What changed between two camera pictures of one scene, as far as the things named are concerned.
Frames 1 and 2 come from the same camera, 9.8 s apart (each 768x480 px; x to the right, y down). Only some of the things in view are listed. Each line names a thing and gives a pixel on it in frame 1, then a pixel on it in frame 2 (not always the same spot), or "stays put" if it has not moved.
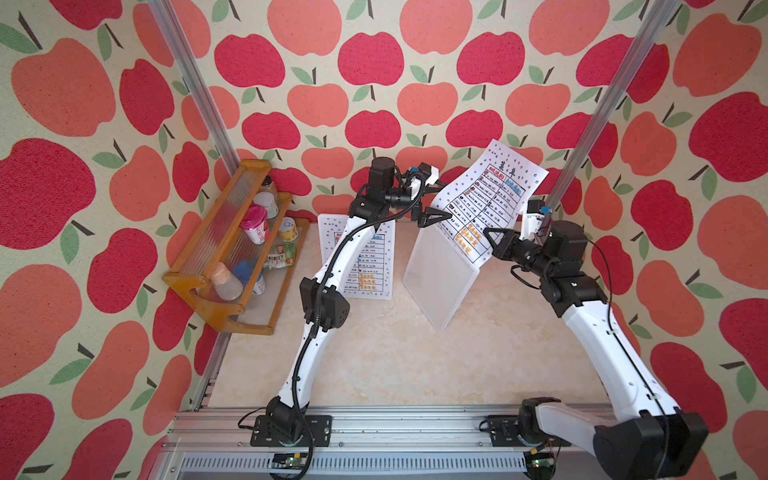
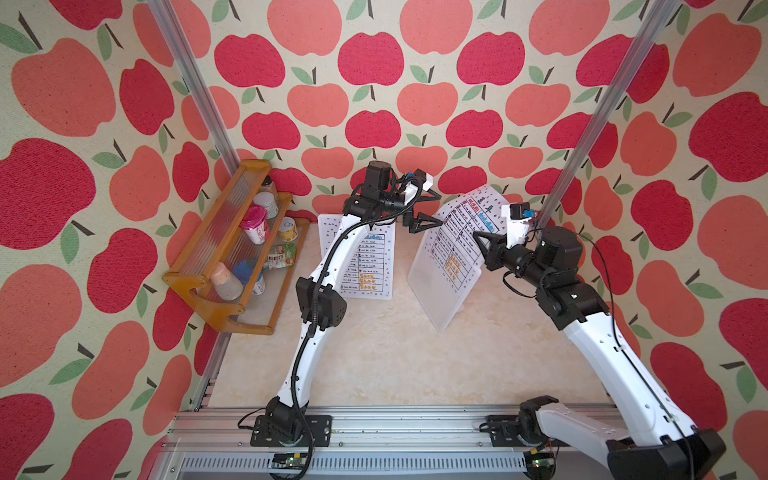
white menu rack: x=439 y=275 stays put
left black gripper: x=425 y=215 stays put
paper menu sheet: x=372 y=276 stays put
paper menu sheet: x=490 y=193 -> x=451 y=245
